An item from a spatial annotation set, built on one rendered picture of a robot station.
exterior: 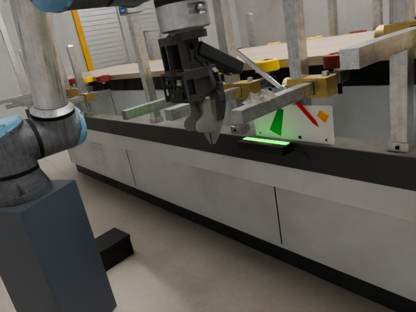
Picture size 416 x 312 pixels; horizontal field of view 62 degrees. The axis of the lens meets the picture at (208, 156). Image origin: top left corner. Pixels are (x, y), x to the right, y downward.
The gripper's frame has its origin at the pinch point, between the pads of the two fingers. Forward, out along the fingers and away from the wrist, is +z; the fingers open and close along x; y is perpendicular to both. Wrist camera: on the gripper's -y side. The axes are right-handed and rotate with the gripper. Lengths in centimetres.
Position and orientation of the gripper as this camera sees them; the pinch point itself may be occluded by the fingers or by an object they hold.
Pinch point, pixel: (214, 136)
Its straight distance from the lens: 68.8
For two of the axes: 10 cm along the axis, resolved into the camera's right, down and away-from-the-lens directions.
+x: 6.5, 1.3, -7.5
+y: -7.4, 3.4, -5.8
